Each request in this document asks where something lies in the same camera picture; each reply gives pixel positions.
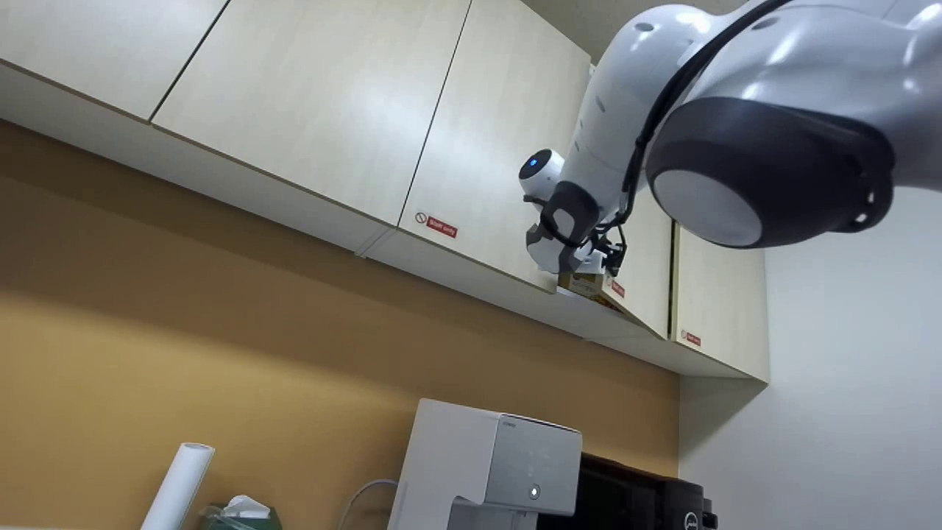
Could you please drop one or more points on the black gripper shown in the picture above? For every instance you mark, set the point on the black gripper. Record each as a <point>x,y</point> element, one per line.
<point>612,252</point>

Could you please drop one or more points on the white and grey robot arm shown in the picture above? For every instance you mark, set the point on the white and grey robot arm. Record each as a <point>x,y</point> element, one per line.
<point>768,123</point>

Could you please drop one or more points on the beige cabinet door with sticker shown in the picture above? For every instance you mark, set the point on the beige cabinet door with sticker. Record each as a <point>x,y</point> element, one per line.
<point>515,87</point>

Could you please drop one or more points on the black coffee machine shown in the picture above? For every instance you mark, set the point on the black coffee machine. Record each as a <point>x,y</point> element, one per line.
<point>612,496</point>

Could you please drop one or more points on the clear curved tube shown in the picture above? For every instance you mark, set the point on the clear curved tube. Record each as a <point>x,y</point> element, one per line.
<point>347,509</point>

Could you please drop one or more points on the green tissue box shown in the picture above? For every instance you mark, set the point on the green tissue box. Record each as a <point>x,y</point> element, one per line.
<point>240,514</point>

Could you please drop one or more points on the white paper roll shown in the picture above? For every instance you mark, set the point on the white paper roll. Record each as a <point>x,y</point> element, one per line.
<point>176,487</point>

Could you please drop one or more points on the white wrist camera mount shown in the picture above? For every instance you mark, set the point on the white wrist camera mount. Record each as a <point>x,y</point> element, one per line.
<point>581,269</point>

